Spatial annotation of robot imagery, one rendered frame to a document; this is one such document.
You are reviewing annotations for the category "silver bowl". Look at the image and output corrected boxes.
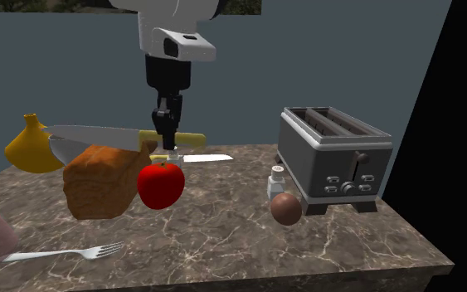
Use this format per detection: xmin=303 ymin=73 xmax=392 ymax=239
xmin=47 ymin=134 xmax=94 ymax=168

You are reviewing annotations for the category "yellow vase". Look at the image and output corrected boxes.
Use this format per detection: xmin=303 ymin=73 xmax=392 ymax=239
xmin=3 ymin=113 xmax=66 ymax=174

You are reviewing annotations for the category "brown bread loaf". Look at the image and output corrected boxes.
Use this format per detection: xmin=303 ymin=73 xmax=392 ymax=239
xmin=62 ymin=139 xmax=158 ymax=221

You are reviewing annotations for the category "silver fork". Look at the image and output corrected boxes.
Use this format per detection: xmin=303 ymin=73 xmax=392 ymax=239
xmin=1 ymin=241 xmax=125 ymax=264

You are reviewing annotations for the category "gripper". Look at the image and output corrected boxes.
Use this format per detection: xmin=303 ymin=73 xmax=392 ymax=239
xmin=144 ymin=53 xmax=192 ymax=152

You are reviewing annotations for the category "white salt shaker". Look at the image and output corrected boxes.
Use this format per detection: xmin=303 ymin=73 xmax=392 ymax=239
xmin=266 ymin=164 xmax=287 ymax=202

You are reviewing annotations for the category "grey toaster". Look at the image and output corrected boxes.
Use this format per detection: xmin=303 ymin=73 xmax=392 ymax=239
xmin=275 ymin=106 xmax=394 ymax=217

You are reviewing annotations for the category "large yellow-handled knife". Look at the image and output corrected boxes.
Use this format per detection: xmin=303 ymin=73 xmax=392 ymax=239
xmin=41 ymin=124 xmax=208 ymax=153

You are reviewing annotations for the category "red apple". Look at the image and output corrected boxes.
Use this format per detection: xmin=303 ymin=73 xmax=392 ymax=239
xmin=136 ymin=160 xmax=187 ymax=211

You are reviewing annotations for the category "small yellow-handled knife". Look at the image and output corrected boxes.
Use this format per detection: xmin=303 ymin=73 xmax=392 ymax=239
xmin=148 ymin=152 xmax=235 ymax=168

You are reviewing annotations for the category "brown egg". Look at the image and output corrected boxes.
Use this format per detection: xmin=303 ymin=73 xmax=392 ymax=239
xmin=270 ymin=192 xmax=304 ymax=226

